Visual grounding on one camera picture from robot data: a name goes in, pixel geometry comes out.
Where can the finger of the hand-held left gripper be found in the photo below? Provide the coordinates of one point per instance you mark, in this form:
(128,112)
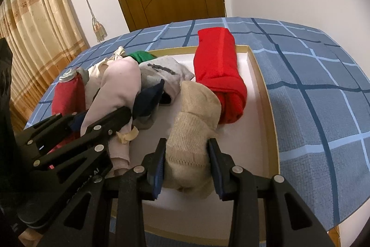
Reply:
(109,119)
(49,128)

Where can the dark wooden desk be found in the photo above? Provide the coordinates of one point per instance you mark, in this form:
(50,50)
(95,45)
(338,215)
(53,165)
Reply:
(335,237)

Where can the green underwear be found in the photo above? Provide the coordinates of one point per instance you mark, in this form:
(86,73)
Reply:
(141,56)

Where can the blue plaid tablecloth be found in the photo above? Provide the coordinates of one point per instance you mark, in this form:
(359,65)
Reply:
(312,96)

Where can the navy underwear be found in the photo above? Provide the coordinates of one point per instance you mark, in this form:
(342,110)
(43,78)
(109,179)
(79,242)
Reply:
(149,99)

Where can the tan sock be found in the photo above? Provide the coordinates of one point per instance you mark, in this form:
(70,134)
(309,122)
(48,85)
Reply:
(190,131)

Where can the grey underwear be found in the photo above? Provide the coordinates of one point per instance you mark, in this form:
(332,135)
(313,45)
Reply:
(164,69)

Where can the cream white underwear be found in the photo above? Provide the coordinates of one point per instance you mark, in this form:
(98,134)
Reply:
(96,76)

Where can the pink underwear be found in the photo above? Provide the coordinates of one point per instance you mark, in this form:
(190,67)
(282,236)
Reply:
(121,85)

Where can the beige patterned curtain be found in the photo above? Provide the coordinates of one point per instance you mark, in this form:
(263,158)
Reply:
(37,33)

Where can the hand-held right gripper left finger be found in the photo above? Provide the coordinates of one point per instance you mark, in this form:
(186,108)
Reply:
(157,177)

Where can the curtain tieback tassel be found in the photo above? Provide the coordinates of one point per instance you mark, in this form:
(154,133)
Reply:
(98,30)

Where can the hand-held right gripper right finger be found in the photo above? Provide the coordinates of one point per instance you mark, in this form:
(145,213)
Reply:
(218,177)

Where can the dark red underwear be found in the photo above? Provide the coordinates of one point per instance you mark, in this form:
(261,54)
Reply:
(68,96)

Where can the shallow beige tray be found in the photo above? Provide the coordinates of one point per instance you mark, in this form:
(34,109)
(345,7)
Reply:
(257,119)

